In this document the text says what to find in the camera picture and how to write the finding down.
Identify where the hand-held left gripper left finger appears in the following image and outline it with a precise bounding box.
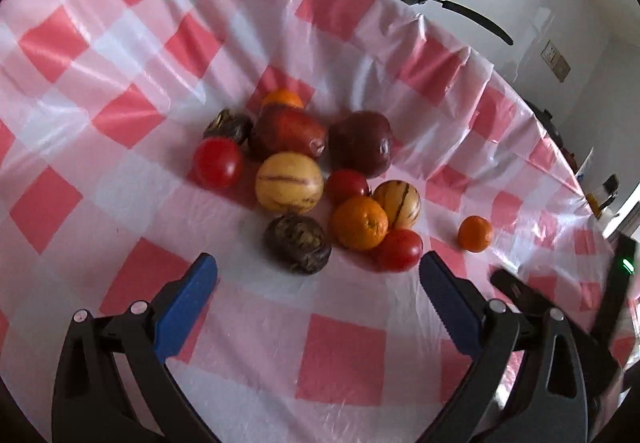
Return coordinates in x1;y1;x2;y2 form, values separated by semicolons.
51;252;219;443

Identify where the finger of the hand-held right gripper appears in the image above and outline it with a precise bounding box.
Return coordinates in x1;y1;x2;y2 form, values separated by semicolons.
490;269;621;366

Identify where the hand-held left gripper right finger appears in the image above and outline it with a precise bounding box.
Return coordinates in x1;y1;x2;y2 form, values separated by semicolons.
417;252;588;443

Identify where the small orange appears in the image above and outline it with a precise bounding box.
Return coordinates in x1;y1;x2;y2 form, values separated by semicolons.
261;88;305;110
458;216;494;254

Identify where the striped yellow pepino melon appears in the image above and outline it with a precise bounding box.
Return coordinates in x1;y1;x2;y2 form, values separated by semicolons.
372;180;422;230

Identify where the large orange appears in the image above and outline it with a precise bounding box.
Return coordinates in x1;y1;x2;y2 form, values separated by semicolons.
330;196;389;252

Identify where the large red tomato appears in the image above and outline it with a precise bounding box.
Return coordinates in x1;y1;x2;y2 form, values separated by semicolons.
193;137;244;190

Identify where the pale yellow pepino melon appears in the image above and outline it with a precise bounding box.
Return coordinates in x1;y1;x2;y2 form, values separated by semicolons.
255;152;324;214

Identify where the dark red apple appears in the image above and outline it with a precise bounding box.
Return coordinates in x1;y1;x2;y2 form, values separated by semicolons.
327;111;393;177

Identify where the plastic-wrapped red apple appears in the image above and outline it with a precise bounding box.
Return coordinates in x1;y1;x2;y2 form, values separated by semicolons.
248;104;328;162

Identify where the small bottle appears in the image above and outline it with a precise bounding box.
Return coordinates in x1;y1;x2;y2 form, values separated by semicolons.
582;173;621;224

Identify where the dark pot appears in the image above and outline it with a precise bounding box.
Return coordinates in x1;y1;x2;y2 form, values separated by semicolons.
525;100;578;168

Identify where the red white checkered tablecloth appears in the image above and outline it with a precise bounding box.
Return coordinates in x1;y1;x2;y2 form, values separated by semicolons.
0;0;640;443

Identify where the wall socket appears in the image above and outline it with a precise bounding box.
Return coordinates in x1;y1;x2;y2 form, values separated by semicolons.
541;40;572;82

